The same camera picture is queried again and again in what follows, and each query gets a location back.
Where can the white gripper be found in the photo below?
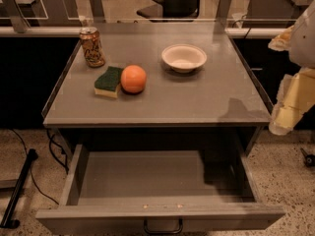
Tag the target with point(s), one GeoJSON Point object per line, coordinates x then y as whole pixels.
{"type": "Point", "coordinates": [303, 44]}

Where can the orange fruit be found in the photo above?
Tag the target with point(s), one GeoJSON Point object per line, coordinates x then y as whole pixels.
{"type": "Point", "coordinates": [133, 79]}

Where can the open grey top drawer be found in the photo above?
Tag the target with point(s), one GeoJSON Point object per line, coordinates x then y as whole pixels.
{"type": "Point", "coordinates": [115, 191]}

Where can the black caster wheel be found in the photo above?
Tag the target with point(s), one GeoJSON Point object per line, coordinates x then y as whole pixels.
{"type": "Point", "coordinates": [309, 159]}

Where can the white bowl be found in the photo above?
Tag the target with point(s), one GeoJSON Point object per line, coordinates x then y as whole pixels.
{"type": "Point", "coordinates": [183, 58]}

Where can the grey cabinet table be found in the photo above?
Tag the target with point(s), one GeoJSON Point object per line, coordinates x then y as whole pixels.
{"type": "Point", "coordinates": [220, 94]}

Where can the black office chair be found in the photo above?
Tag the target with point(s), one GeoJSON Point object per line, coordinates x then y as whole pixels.
{"type": "Point", "coordinates": [171, 10]}

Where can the green yellow sponge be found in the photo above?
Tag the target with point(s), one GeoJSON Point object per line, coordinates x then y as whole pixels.
{"type": "Point", "coordinates": [108, 84]}

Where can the golden soda can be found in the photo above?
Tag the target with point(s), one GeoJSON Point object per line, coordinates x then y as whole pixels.
{"type": "Point", "coordinates": [90, 41]}

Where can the clear acrylic barrier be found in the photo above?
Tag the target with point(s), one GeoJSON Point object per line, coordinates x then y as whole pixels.
{"type": "Point", "coordinates": [71, 13]}

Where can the black floor stand bar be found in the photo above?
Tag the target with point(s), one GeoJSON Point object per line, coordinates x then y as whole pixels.
{"type": "Point", "coordinates": [7, 221]}

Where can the black drawer handle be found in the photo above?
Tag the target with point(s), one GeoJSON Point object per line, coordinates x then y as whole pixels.
{"type": "Point", "coordinates": [175, 231]}

